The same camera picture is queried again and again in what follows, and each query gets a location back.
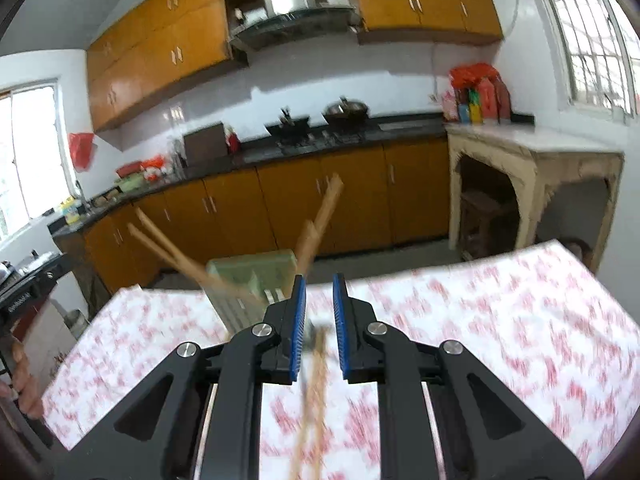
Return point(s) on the green and red bowls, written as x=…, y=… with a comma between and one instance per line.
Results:
x=137, y=174

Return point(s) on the dark wooden cutting board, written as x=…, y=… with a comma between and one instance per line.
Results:
x=205, y=145

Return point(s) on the green perforated utensil holder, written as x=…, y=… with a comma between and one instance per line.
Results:
x=262, y=279

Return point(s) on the red bottle on counter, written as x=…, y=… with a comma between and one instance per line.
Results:
x=233, y=141

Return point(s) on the cream side table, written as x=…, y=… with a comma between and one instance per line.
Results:
x=538, y=161

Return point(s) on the black wok with lid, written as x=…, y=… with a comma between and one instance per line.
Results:
x=346, y=113

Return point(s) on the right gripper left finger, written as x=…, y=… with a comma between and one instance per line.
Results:
x=197, y=414

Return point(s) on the lower wooden kitchen cabinets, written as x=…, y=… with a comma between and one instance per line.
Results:
x=396, y=191

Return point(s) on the black pan on stove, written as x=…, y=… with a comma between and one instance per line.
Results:
x=289, y=129

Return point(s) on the steel range hood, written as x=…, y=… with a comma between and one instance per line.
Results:
x=258, y=24

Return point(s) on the red bags and bottles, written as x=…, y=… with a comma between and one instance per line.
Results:
x=477, y=95

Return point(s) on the upper wooden kitchen cabinets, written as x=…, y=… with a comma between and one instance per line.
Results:
x=160, y=48

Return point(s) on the red plastic bag on wall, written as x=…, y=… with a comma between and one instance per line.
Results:
x=81, y=149

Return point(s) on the left window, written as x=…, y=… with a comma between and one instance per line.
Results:
x=34, y=170

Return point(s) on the wooden kitchen cabinets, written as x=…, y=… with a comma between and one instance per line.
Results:
x=160, y=48
x=396, y=191

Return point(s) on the yellow detergent bottle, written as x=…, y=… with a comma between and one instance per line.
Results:
x=70, y=210

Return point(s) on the left hand of person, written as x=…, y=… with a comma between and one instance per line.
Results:
x=24, y=384

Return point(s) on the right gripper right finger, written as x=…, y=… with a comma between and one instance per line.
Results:
x=442, y=413

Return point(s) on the right window with bars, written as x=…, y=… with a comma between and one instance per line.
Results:
x=600, y=50

